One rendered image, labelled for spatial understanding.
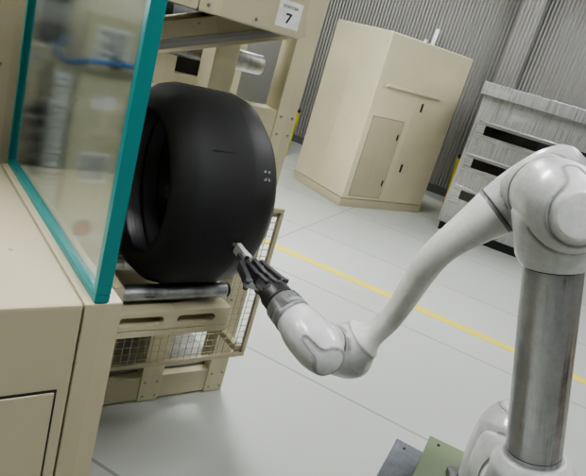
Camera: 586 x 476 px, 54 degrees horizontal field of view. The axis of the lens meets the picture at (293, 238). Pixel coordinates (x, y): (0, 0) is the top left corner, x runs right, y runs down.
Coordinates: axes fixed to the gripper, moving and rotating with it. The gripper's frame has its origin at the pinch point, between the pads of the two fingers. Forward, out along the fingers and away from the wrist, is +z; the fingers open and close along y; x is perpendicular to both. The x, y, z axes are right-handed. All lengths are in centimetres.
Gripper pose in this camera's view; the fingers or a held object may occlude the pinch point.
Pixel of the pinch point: (242, 254)
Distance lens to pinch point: 150.0
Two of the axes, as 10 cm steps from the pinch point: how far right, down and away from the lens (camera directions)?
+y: -7.9, -0.2, -6.1
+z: -5.1, -5.4, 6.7
